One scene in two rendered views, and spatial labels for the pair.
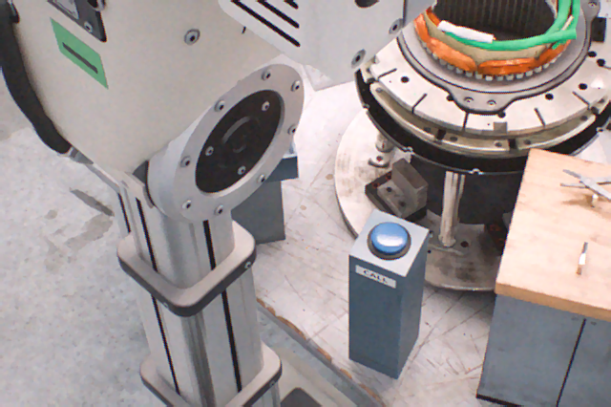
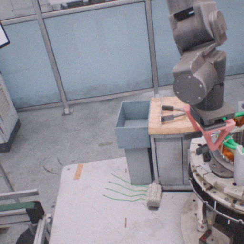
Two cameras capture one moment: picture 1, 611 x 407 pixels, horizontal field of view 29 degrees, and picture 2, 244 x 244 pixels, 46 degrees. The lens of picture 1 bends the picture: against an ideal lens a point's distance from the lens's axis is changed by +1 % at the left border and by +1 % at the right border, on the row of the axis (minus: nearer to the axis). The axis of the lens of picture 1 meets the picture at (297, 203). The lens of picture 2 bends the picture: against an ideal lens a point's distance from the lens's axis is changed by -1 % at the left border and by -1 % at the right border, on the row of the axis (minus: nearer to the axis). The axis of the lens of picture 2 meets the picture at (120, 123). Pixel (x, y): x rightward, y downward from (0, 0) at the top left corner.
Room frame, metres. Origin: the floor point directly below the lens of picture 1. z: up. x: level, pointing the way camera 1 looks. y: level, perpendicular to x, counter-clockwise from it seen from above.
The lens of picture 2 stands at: (1.47, -0.62, 1.58)
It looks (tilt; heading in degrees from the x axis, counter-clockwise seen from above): 33 degrees down; 174
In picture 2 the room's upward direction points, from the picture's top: 10 degrees counter-clockwise
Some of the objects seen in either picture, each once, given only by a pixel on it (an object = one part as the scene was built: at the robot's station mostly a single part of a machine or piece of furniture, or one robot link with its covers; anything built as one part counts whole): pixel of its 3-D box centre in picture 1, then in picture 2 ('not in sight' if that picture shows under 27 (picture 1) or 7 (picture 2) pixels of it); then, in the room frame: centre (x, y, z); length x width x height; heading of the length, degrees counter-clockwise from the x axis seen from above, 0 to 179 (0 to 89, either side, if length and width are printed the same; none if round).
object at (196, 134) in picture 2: not in sight; (193, 135); (0.97, -0.41, 1.17); 0.04 x 0.01 x 0.02; 79
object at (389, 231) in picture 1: (389, 238); not in sight; (0.73, -0.10, 1.04); 0.04 x 0.04 x 0.01
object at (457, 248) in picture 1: (447, 241); not in sight; (0.87, -0.20, 0.81); 0.07 x 0.03 x 0.01; 68
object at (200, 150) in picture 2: not in sight; (204, 148); (1.03, -0.40, 1.17); 0.04 x 0.01 x 0.02; 105
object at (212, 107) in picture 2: not in sight; (208, 95); (1.00, -0.38, 1.28); 0.10 x 0.07 x 0.07; 2
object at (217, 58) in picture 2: not in sight; (208, 68); (1.01, -0.39, 1.34); 0.07 x 0.06 x 0.07; 133
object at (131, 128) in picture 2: not in sight; (138, 146); (0.65, -0.48, 0.92); 0.17 x 0.11 x 0.28; 160
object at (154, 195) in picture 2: not in sight; (154, 195); (0.79, -0.47, 0.80); 0.10 x 0.05 x 0.04; 155
